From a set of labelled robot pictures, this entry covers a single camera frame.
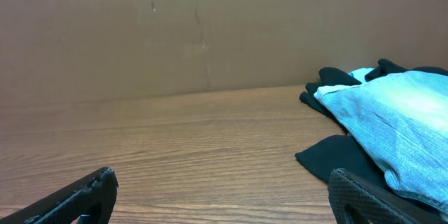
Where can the black garment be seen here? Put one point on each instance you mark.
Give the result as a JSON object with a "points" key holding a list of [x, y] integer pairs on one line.
{"points": [[343, 151]]}

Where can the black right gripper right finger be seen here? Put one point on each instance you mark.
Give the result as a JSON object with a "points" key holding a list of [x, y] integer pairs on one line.
{"points": [[355, 200]]}

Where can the light blue shirt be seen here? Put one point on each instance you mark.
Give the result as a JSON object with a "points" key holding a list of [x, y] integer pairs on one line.
{"points": [[360, 74]]}

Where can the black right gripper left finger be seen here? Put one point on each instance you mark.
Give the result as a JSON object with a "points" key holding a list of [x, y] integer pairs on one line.
{"points": [[90, 199]]}

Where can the light blue denim shorts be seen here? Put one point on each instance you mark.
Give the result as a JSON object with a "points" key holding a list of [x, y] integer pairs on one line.
{"points": [[400, 120]]}

